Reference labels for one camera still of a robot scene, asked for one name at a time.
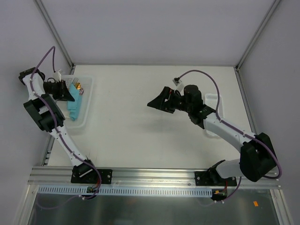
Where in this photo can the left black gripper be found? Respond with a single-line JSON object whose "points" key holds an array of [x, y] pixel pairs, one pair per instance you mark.
{"points": [[63, 91]]}

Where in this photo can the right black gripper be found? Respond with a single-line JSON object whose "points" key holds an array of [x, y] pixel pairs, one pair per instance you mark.
{"points": [[168, 99]]}

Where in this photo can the blue paper napkin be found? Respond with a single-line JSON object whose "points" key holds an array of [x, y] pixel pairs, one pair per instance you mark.
{"points": [[74, 106]]}

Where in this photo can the gold spoon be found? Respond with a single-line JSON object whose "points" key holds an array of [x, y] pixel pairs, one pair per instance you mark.
{"points": [[78, 86]]}

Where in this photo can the silver fork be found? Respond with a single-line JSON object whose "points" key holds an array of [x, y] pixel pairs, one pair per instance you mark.
{"points": [[75, 81]]}

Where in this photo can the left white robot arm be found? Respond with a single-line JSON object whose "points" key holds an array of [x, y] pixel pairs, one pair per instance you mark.
{"points": [[48, 117]]}

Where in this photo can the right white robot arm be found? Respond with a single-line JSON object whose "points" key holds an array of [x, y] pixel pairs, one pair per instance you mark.
{"points": [[256, 151]]}

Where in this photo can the rolled blue napkin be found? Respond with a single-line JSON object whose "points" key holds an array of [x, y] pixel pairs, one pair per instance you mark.
{"points": [[74, 113]]}

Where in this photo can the left white plastic basket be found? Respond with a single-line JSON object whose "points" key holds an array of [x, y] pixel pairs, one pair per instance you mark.
{"points": [[87, 83]]}

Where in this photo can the right white plastic tray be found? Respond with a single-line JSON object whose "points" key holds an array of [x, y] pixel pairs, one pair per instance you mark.
{"points": [[211, 100]]}

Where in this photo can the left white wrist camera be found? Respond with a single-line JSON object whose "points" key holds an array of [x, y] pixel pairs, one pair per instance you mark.
{"points": [[57, 75]]}

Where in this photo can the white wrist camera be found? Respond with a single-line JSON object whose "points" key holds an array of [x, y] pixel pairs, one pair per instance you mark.
{"points": [[179, 86], [57, 75]]}

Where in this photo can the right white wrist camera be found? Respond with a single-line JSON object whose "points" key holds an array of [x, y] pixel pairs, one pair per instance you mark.
{"points": [[179, 86]]}

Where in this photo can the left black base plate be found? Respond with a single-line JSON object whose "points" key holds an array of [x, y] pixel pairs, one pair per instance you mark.
{"points": [[105, 175]]}

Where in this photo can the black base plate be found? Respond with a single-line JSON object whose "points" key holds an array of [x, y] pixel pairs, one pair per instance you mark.
{"points": [[208, 178], [105, 175]]}

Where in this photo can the right aluminium frame post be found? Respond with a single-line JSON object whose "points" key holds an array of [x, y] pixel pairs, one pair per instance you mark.
{"points": [[270, 12]]}

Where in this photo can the aluminium frame post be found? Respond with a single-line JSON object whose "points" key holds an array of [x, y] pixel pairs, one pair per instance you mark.
{"points": [[270, 12], [49, 22]]}

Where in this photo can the aluminium mounting rail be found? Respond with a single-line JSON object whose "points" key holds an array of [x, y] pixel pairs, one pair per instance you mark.
{"points": [[121, 177]]}

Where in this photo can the left aluminium frame post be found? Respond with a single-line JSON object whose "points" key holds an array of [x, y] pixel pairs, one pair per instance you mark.
{"points": [[49, 22]]}

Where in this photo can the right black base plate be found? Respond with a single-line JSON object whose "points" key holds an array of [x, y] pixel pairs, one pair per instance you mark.
{"points": [[208, 178]]}

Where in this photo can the white slotted cable duct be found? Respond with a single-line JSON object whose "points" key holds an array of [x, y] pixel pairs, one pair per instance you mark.
{"points": [[127, 191]]}

